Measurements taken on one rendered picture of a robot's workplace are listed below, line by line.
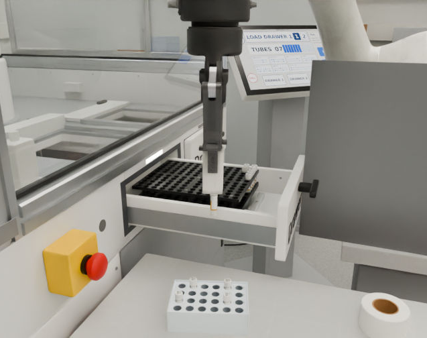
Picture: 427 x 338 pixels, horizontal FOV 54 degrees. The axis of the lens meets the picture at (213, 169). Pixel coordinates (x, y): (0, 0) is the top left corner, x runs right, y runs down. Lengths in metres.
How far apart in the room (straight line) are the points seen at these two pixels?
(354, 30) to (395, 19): 3.28
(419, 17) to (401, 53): 3.27
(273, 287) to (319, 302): 0.08
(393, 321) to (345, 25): 0.64
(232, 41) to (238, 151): 2.00
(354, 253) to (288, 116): 0.94
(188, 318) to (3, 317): 0.25
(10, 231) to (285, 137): 1.38
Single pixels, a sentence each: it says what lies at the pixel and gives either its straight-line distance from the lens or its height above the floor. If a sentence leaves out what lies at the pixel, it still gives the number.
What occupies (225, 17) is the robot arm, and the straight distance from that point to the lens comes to 0.54.
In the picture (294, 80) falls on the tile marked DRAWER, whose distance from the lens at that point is 1.67.
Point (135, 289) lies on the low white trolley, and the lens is 0.79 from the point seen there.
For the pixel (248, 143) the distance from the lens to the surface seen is 2.50.
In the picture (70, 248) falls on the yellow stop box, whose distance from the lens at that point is 0.63.
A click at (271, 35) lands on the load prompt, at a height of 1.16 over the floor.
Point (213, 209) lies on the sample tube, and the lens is 0.64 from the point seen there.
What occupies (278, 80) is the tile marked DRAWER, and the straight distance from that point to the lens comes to 1.63.
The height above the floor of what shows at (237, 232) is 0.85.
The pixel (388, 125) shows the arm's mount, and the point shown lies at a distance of 0.87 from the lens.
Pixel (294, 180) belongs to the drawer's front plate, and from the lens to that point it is 0.80.
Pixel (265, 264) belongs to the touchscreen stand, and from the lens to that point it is 2.00.
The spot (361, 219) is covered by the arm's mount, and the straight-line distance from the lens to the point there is 0.93.
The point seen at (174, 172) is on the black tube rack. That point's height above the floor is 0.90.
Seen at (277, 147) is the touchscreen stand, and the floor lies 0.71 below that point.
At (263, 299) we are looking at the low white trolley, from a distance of 0.76.
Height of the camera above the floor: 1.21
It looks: 19 degrees down
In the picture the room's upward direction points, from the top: straight up
